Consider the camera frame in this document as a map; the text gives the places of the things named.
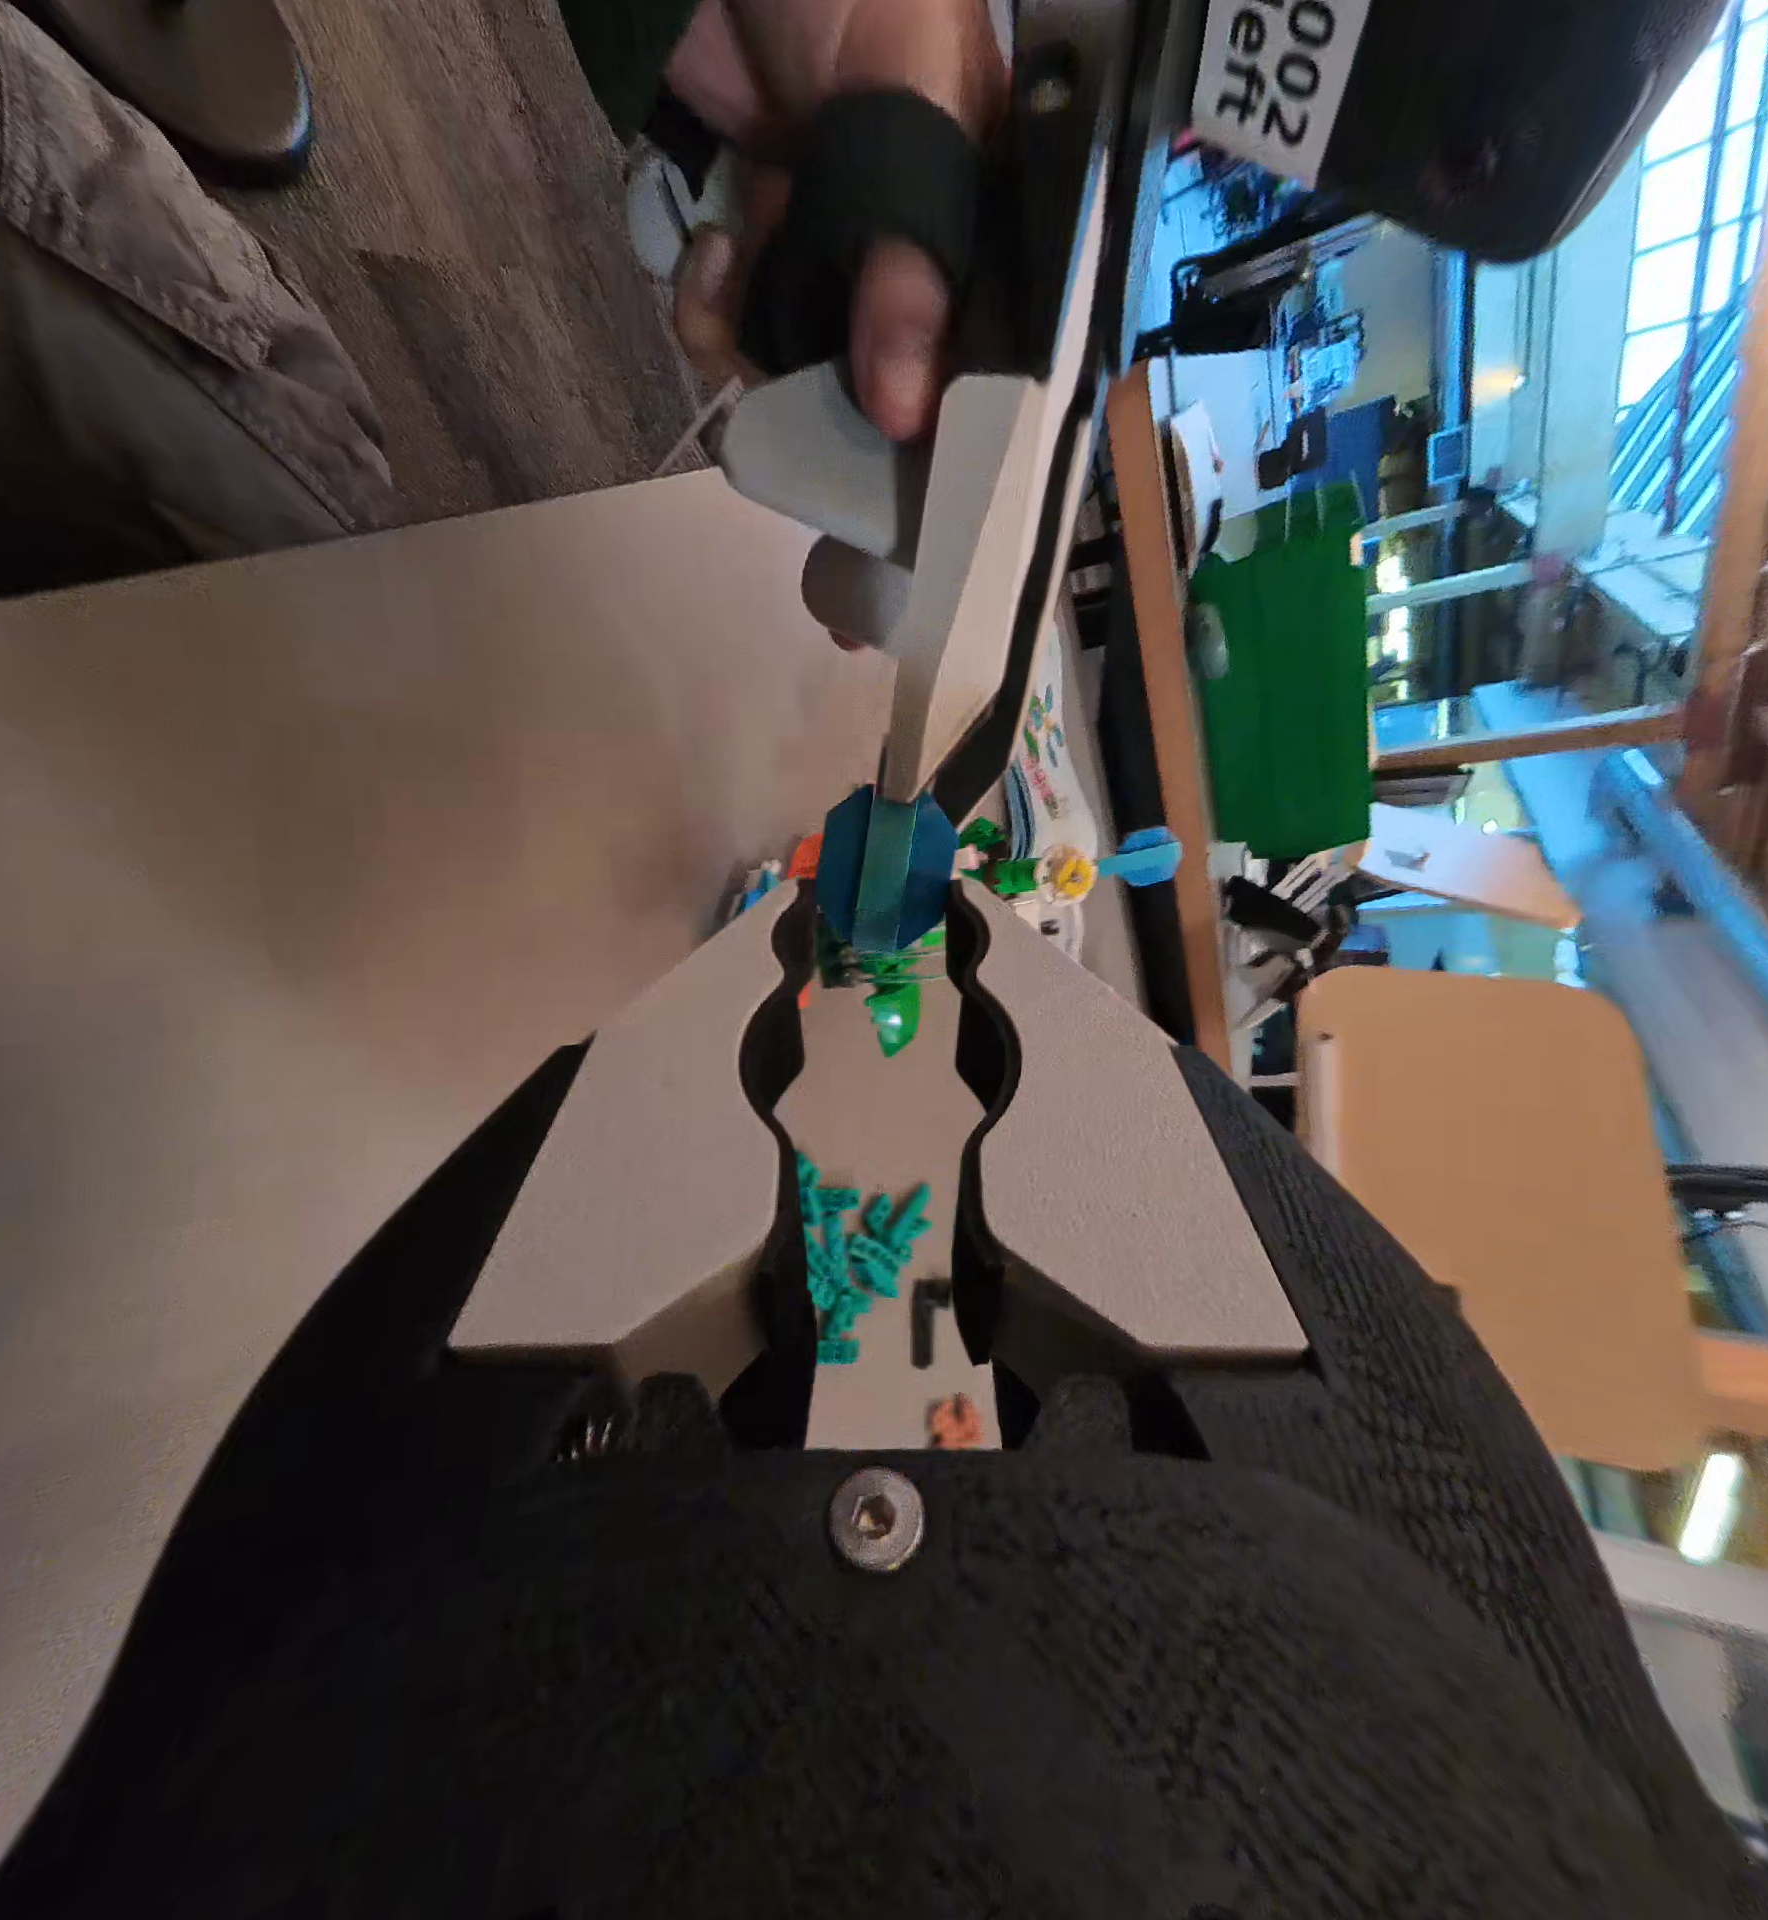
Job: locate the person's left hand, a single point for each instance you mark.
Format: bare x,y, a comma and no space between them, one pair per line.
853,53

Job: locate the pile of coral bricks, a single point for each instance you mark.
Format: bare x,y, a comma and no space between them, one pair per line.
955,1421

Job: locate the black and white device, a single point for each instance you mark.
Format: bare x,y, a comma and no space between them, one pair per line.
1273,936

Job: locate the instruction booklet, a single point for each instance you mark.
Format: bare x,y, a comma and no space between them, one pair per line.
1040,749

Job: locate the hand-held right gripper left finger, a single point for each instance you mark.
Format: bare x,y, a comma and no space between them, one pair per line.
644,1185

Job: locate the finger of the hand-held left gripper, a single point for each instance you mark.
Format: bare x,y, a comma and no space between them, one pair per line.
853,592
973,570

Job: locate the black brick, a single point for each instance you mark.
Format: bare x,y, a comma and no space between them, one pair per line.
928,1320

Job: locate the small blue brick assembly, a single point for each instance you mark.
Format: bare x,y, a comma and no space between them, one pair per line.
764,897

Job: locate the person's khaki trousers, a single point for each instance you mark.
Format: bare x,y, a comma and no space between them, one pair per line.
74,374

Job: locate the black tripod poles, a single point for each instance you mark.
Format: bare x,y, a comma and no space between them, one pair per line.
1761,1194

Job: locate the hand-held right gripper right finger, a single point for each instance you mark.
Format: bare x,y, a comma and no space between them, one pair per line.
1109,1185

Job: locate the green stem yellow flower model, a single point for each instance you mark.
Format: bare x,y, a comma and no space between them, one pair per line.
1011,869

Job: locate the flower model with clear tubes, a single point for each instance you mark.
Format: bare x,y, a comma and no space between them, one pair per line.
885,869

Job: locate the person's shoe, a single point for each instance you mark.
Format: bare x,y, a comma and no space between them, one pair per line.
207,76

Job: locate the pile of teal bricks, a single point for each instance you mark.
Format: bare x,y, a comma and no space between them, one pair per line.
853,1252

